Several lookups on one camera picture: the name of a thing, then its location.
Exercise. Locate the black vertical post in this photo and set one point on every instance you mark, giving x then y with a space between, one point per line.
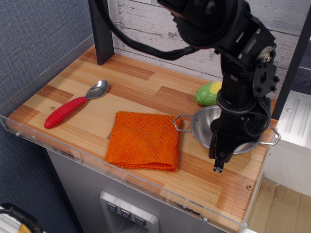
293 68
102 34

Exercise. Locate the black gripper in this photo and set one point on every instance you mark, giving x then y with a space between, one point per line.
231 131

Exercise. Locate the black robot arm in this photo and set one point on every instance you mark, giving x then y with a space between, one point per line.
247 50

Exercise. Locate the red handled metal spoon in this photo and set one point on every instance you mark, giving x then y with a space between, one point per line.
96 91

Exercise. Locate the white appliance right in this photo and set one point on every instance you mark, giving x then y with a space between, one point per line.
289 161

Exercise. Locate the clear acrylic table guard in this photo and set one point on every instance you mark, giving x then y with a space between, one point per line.
226 199

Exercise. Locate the orange folded cloth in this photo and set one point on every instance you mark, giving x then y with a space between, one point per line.
144 141

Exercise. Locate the black vertical post right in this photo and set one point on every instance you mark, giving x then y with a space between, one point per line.
293 68

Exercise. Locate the green and yellow toy corn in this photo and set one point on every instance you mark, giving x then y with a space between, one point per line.
206 95

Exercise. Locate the black vertical post left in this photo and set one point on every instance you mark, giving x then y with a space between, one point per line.
102 34

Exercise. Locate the black and yellow object corner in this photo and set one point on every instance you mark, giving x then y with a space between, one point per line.
15 220

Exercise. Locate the grey cabinet with button panel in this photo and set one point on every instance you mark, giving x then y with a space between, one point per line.
105 203

